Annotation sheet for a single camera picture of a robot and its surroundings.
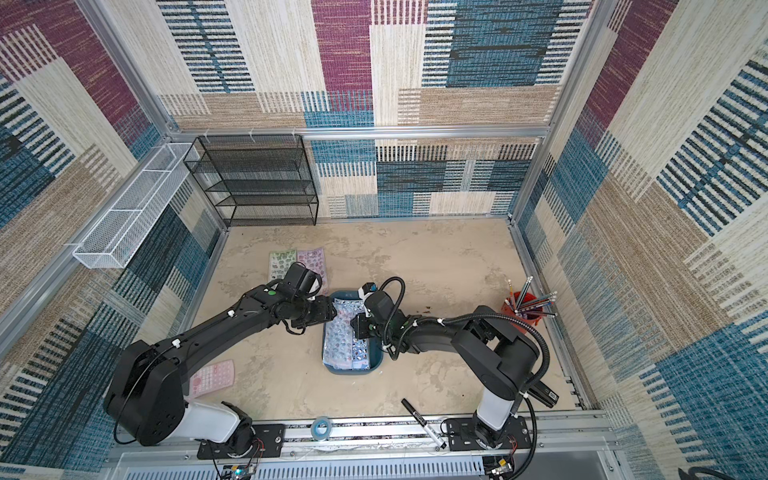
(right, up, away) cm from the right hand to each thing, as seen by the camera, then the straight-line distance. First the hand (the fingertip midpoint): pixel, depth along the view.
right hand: (357, 327), depth 90 cm
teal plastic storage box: (+6, -6, -1) cm, 8 cm away
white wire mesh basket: (-55, +25, -19) cm, 63 cm away
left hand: (-7, +5, -4) cm, 9 cm away
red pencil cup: (+49, +6, -3) cm, 49 cm away
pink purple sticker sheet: (-17, +19, +18) cm, 32 cm away
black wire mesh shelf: (-39, +48, +21) cm, 66 cm away
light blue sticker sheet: (-4, -4, -7) cm, 9 cm away
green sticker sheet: (-29, +18, +18) cm, 39 cm away
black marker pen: (+18, -20, -15) cm, 31 cm away
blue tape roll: (-9, -20, -14) cm, 26 cm away
